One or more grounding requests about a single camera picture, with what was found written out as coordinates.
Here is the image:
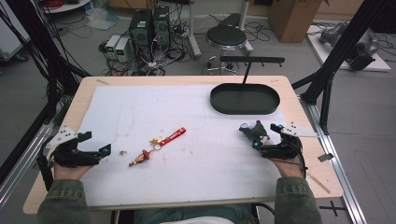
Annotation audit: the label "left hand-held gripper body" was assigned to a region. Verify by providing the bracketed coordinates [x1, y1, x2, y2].
[36, 125, 105, 168]

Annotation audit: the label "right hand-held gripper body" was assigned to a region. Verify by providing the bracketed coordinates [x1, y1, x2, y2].
[259, 121, 320, 161]

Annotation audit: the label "dark plush toy keychain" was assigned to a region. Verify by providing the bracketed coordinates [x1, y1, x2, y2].
[238, 119, 271, 145]

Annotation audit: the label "black hanger rack with tray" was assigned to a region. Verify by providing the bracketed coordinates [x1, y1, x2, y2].
[209, 55, 286, 116]

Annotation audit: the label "red strap figure keychain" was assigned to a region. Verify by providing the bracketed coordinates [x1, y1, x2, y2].
[128, 126, 188, 168]

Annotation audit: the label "person's left hand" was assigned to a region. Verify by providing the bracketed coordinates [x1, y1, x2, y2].
[52, 161, 95, 182]

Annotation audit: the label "person's right hand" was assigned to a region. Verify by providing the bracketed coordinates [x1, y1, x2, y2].
[269, 156, 308, 179]

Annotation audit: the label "black tape piece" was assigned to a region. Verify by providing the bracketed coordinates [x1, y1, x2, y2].
[317, 152, 334, 163]

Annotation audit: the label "thin wooden stick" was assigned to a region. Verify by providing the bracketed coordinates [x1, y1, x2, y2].
[307, 172, 332, 195]

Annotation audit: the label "white table mat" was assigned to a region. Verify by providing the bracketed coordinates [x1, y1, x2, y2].
[78, 84, 290, 208]

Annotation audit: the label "white floor board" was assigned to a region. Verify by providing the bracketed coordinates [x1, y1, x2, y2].
[305, 24, 392, 73]

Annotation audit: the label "person's legs in jeans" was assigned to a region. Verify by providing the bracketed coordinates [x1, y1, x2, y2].
[134, 203, 260, 224]

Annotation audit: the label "white power supply unit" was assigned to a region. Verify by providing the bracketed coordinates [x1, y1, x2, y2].
[105, 34, 122, 59]
[114, 37, 131, 63]

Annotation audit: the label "person's white shirt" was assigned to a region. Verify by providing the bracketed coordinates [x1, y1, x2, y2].
[158, 216, 235, 224]

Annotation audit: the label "black round stool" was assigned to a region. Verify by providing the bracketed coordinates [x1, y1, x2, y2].
[204, 24, 249, 77]

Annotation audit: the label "brown cardboard box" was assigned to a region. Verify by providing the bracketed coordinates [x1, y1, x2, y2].
[267, 0, 326, 44]

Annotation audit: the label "white stand leg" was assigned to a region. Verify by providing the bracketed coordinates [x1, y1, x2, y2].
[238, 0, 255, 54]
[186, 0, 203, 61]

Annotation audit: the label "grey machine on board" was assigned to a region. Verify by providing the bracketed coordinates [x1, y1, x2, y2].
[318, 21, 380, 72]

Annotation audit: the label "large black computer tower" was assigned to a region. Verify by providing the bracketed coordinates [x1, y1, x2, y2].
[128, 8, 154, 63]

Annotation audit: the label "clear plastic bag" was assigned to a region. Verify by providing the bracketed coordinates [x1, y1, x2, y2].
[85, 7, 120, 32]

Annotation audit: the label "white round table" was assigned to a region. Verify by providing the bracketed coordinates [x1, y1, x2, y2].
[40, 0, 93, 14]

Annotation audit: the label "slim black computer tower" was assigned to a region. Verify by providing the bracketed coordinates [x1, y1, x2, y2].
[152, 5, 172, 49]

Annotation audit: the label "right hand-held gripper cable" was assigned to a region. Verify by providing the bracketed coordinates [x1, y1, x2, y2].
[290, 138, 310, 181]

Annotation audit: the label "hand-held gripper cable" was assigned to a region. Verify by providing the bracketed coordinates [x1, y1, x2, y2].
[290, 138, 310, 181]
[35, 141, 56, 192]

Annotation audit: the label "left hand-held gripper cable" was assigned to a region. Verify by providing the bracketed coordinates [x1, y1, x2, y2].
[35, 141, 56, 192]

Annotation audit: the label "aluminium rail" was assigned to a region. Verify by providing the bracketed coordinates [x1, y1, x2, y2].
[299, 95, 369, 224]
[0, 122, 54, 208]

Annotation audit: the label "black metal frame strut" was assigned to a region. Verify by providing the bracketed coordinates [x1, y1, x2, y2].
[291, 0, 396, 135]
[4, 0, 92, 124]

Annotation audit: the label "tangle of floor cables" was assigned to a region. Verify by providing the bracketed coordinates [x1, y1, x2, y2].
[98, 18, 191, 77]

